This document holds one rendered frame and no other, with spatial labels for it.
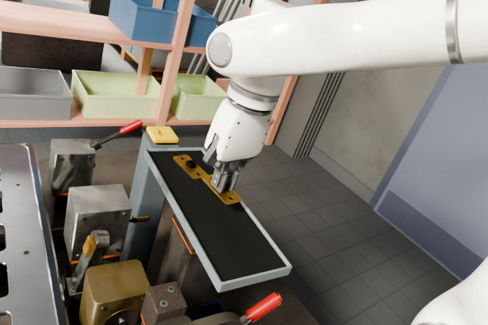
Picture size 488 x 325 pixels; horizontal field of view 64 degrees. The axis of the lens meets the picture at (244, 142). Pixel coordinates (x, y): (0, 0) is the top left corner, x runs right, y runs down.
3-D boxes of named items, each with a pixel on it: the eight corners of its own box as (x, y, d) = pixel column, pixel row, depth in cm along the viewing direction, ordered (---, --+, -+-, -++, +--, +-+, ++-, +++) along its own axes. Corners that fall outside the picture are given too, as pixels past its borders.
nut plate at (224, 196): (200, 177, 73) (202, 172, 73) (216, 174, 76) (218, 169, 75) (226, 205, 68) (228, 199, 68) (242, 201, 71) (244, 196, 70)
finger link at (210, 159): (232, 120, 65) (241, 140, 69) (196, 149, 63) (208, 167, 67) (237, 123, 64) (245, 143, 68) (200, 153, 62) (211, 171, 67)
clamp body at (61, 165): (41, 248, 110) (51, 138, 94) (85, 241, 116) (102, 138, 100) (44, 268, 105) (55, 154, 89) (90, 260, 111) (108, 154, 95)
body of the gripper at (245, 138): (259, 87, 69) (241, 141, 74) (214, 87, 62) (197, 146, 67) (288, 107, 65) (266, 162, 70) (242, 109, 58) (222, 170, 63)
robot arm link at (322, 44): (441, 67, 36) (201, 86, 54) (470, 62, 48) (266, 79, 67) (440, -36, 34) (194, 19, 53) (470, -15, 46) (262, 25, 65)
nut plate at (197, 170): (171, 157, 83) (173, 152, 83) (186, 155, 86) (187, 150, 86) (194, 180, 79) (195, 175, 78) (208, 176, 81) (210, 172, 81)
